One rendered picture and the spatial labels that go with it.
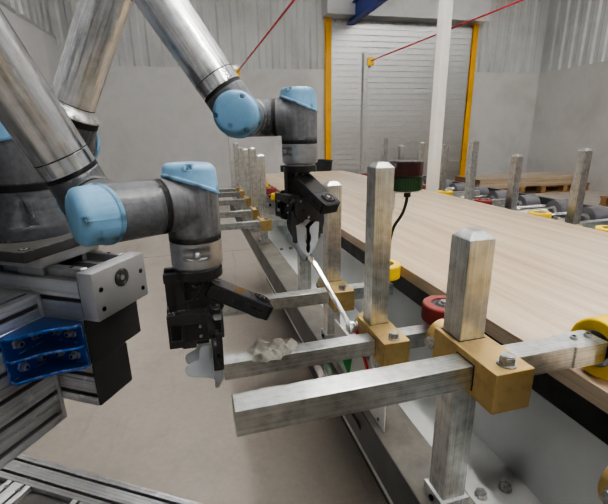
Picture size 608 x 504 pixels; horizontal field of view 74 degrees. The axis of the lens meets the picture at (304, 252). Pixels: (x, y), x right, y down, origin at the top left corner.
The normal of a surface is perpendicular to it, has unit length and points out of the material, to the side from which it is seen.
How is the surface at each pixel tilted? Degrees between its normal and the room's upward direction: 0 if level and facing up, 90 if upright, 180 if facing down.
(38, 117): 92
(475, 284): 90
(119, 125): 90
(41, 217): 72
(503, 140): 90
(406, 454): 0
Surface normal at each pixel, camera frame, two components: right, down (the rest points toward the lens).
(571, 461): -0.96, 0.09
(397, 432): -0.02, -0.96
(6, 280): -0.29, 0.28
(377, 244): 0.27, 0.27
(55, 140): 0.62, 0.25
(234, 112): -0.03, 0.29
